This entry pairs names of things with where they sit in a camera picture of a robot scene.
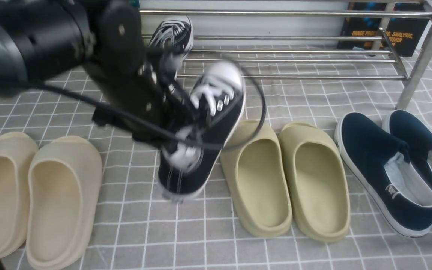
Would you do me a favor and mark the cream slipper far left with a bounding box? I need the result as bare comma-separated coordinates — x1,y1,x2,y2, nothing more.
0,132,38,257

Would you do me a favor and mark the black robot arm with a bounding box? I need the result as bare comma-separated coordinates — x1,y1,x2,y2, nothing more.
0,0,201,143

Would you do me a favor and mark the olive green slipper left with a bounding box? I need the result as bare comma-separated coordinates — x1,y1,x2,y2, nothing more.
220,123,293,238

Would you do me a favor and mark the cream slipper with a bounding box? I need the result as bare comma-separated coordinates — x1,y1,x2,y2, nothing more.
0,132,38,257
26,136,103,270

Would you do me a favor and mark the olive green slipper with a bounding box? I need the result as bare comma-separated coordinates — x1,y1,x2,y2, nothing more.
220,123,293,238
278,122,350,243

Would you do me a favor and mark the navy slip-on shoe left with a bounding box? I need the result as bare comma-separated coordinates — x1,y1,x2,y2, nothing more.
334,112,432,238

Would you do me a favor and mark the navy slip-on shoe right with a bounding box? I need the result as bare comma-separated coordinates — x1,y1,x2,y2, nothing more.
382,110,432,189

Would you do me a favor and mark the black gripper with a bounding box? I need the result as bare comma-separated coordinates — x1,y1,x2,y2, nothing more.
83,0,194,131

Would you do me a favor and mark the olive green slipper right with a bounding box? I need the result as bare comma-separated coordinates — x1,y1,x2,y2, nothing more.
278,122,350,243

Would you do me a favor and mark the black book orange text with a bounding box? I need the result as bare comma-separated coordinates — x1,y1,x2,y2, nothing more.
337,2,429,57

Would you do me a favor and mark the black canvas sneaker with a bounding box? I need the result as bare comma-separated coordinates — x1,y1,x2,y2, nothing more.
149,16,194,61
158,61,246,203

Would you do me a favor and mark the navy slip-on shoe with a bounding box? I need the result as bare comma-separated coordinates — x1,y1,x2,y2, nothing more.
382,110,432,189
334,112,432,238

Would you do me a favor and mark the metal shoe rack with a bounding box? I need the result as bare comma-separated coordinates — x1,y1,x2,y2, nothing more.
138,0,432,110

